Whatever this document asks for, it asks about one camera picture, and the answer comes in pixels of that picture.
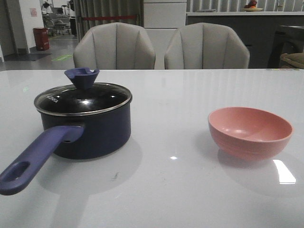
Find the glass pot lid blue knob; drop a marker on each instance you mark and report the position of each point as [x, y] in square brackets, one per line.
[83, 97]

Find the pink bowl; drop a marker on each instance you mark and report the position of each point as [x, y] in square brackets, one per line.
[248, 133]

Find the dark blue saucepan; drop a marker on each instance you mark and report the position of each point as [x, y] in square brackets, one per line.
[77, 138]

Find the left beige upholstered chair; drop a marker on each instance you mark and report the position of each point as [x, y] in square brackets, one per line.
[115, 46]

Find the beige upholstered chair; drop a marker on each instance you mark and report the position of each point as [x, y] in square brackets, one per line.
[206, 46]
[115, 46]

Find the right beige upholstered chair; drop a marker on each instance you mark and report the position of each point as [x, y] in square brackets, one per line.
[206, 46]

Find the white cabinet column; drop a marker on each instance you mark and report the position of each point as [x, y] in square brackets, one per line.
[161, 18]

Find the red barrier belt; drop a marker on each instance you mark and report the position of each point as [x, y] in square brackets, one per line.
[110, 18]

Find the grey pleated curtain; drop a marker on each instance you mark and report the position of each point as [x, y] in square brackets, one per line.
[105, 8]

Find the red trash bin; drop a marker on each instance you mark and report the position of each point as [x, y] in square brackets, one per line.
[41, 38]

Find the dark grey counter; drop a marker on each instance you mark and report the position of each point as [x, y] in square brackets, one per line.
[267, 35]

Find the fruit plate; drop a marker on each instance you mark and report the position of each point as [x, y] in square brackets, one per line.
[252, 7]

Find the dark floor mat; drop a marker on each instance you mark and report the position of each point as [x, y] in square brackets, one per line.
[25, 57]

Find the beige cushion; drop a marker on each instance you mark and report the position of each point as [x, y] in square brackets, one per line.
[294, 60]

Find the pink wall notice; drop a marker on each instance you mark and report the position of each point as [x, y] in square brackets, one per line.
[33, 12]

